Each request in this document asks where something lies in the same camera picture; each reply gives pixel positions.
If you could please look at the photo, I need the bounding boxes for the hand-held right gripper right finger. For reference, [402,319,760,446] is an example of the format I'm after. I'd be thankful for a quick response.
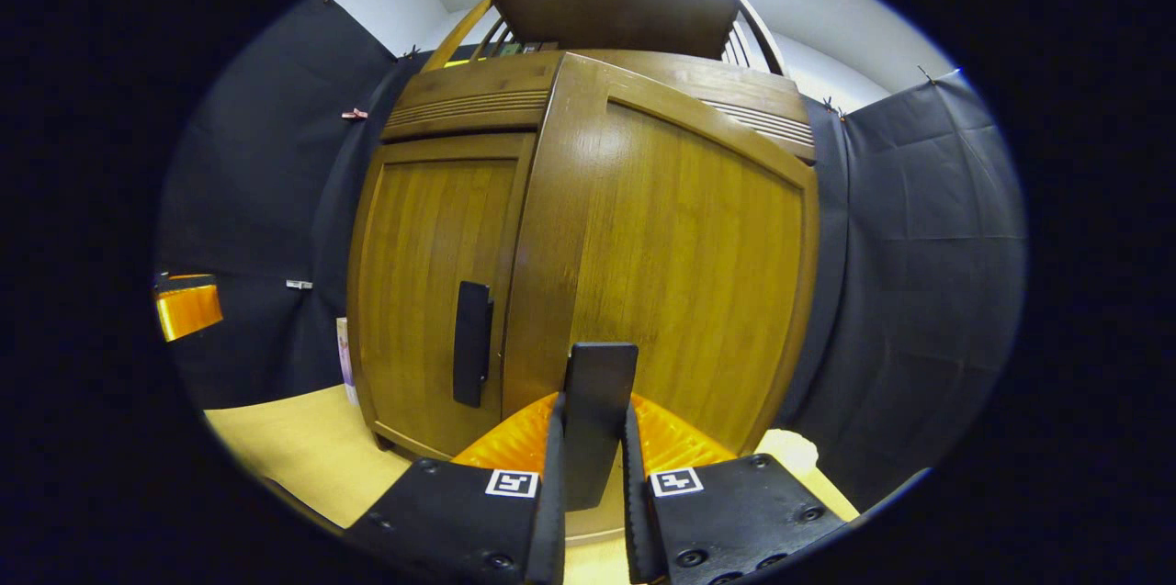
[623,392,848,585]

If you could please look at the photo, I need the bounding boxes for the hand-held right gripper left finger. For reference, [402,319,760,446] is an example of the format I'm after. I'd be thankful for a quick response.
[345,392,568,585]

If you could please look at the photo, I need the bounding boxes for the black door handle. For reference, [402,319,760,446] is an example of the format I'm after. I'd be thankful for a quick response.
[452,281,495,409]
[562,343,639,512]

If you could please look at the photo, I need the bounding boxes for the wooden cabinet door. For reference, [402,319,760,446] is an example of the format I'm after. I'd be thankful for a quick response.
[501,52,820,459]
[347,133,537,462]

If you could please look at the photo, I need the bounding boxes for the wooden double-door shoe cabinet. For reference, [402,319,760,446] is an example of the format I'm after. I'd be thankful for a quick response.
[347,0,819,467]

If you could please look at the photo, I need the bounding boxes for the wooden cabinet drawer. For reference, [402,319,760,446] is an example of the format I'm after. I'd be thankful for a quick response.
[381,50,817,165]

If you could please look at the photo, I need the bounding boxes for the white card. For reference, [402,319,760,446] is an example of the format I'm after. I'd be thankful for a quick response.
[336,317,359,407]

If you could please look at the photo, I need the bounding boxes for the black backdrop cloth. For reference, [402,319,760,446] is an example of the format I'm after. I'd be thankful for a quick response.
[154,0,1028,512]

